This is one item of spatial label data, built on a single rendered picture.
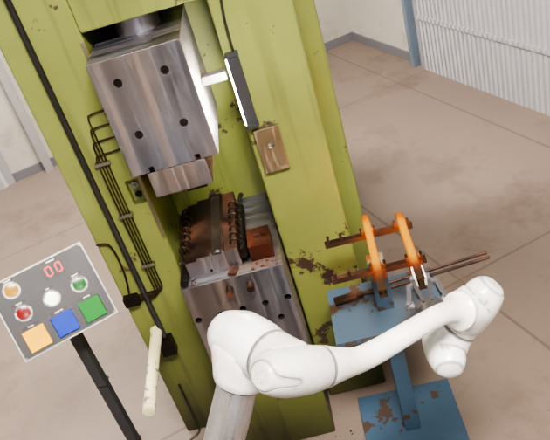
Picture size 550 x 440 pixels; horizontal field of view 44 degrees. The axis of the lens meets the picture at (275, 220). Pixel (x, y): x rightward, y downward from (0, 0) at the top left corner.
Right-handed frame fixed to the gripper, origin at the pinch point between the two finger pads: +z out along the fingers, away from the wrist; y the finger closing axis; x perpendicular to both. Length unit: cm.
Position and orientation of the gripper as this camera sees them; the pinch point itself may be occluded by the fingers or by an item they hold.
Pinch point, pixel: (419, 275)
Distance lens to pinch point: 218.9
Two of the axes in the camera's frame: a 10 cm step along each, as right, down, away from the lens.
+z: -0.2, -5.3, 8.5
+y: 9.7, -2.3, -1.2
